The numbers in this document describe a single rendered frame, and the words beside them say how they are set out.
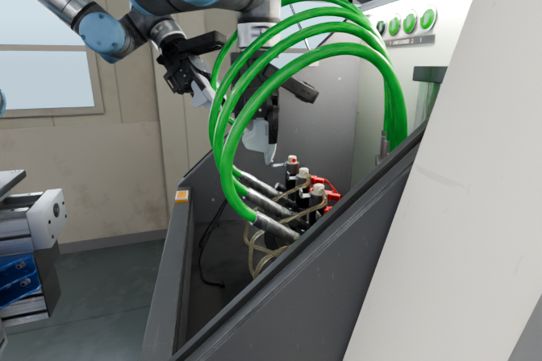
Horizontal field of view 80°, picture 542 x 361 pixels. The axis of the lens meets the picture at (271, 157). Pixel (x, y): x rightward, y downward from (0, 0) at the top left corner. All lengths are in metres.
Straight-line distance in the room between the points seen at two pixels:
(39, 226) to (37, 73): 1.68
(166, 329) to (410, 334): 0.32
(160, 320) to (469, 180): 0.43
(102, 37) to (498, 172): 0.67
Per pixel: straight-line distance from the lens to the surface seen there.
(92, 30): 0.74
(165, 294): 0.57
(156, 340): 0.50
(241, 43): 0.58
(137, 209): 2.57
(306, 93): 0.60
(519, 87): 0.26
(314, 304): 0.35
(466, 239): 0.26
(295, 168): 0.64
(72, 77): 2.40
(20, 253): 0.90
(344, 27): 0.47
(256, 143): 0.60
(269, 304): 0.33
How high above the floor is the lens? 1.30
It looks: 17 degrees down
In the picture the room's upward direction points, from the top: straight up
